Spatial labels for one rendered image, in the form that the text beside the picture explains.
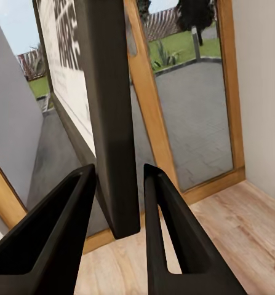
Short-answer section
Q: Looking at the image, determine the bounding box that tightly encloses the poster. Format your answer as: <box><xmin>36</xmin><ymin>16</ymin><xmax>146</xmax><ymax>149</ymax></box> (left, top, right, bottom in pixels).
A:
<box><xmin>32</xmin><ymin>0</ymin><xmax>142</xmax><ymax>240</ymax></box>

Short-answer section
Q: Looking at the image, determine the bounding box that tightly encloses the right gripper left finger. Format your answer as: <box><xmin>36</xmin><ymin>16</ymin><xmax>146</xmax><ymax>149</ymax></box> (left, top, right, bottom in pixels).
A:
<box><xmin>0</xmin><ymin>163</ymin><xmax>97</xmax><ymax>295</ymax></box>

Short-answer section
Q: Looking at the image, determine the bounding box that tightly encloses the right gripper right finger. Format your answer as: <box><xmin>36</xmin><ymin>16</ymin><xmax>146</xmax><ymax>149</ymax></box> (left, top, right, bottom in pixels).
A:
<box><xmin>143</xmin><ymin>163</ymin><xmax>248</xmax><ymax>295</ymax></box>

